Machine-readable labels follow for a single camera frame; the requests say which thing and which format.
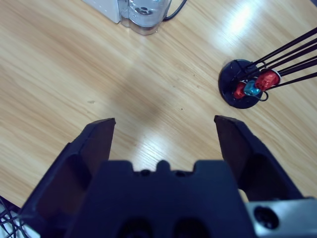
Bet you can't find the black capsule holder with rods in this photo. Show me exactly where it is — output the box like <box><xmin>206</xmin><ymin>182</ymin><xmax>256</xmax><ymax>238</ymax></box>
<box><xmin>217</xmin><ymin>26</ymin><xmax>317</xmax><ymax>110</ymax></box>

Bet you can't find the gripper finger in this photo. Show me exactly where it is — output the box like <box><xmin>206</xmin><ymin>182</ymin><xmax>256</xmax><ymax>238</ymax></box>
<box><xmin>19</xmin><ymin>118</ymin><xmax>116</xmax><ymax>238</ymax></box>
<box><xmin>214</xmin><ymin>115</ymin><xmax>305</xmax><ymax>203</ymax></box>

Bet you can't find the dark coffee machine power cable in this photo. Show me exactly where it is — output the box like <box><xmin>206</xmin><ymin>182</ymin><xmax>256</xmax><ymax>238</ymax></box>
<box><xmin>164</xmin><ymin>0</ymin><xmax>188</xmax><ymax>21</ymax></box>

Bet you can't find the black cable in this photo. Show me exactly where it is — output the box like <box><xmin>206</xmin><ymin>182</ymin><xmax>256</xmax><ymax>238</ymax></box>
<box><xmin>0</xmin><ymin>195</ymin><xmax>25</xmax><ymax>238</ymax></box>

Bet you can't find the red coffee capsule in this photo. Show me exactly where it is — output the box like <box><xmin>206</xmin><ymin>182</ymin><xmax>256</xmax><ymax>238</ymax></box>
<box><xmin>256</xmin><ymin>69</ymin><xmax>281</xmax><ymax>90</ymax></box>
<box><xmin>234</xmin><ymin>83</ymin><xmax>248</xmax><ymax>100</ymax></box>

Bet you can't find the blue coffee capsule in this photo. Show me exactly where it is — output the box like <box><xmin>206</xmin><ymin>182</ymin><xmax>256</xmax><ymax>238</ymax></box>
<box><xmin>244</xmin><ymin>80</ymin><xmax>261</xmax><ymax>97</ymax></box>

